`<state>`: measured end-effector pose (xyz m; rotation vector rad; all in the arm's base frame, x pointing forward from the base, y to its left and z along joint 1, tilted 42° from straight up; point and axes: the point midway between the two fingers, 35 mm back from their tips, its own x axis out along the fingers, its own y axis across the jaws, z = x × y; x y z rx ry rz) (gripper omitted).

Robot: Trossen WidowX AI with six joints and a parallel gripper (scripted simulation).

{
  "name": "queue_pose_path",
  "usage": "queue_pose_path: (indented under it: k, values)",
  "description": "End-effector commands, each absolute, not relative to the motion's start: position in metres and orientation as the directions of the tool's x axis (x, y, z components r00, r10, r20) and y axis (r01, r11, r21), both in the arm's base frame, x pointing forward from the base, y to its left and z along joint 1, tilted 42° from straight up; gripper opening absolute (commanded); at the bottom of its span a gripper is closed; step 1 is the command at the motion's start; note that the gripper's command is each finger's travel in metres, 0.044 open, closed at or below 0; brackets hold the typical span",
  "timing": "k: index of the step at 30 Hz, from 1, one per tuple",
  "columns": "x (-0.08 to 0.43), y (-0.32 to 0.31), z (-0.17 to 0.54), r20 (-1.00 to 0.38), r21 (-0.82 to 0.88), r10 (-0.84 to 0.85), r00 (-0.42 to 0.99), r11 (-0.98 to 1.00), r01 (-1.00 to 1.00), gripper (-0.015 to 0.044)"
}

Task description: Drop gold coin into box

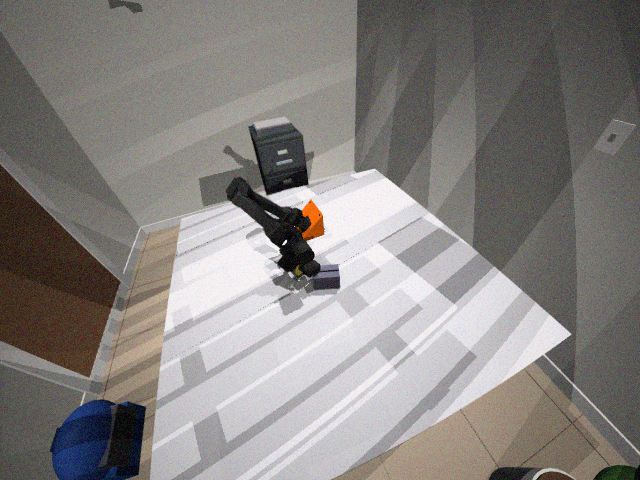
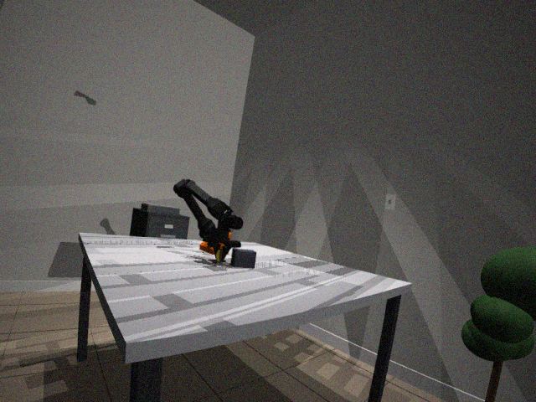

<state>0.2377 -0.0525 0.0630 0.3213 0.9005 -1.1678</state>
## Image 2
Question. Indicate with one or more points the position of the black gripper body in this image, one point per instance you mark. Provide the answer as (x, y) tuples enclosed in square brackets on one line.
[(232, 243)]

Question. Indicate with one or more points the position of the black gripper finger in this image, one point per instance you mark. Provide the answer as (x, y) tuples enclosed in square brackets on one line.
[(216, 247), (225, 251)]

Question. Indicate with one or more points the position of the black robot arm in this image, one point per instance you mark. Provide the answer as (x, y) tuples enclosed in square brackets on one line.
[(186, 189)]

